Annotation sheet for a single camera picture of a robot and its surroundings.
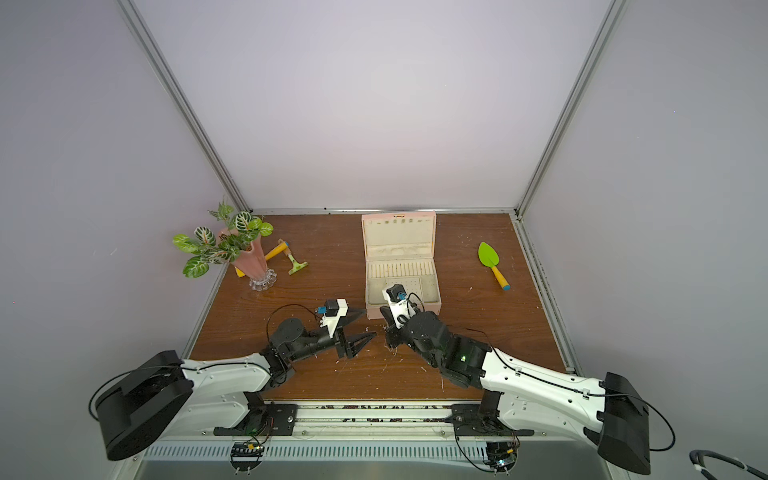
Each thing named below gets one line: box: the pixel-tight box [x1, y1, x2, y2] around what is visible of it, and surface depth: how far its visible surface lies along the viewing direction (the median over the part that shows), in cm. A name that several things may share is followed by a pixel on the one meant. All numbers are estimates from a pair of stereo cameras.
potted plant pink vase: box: [172, 204, 277, 291], surface depth 80 cm
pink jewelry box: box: [361, 211, 442, 320], surface depth 94 cm
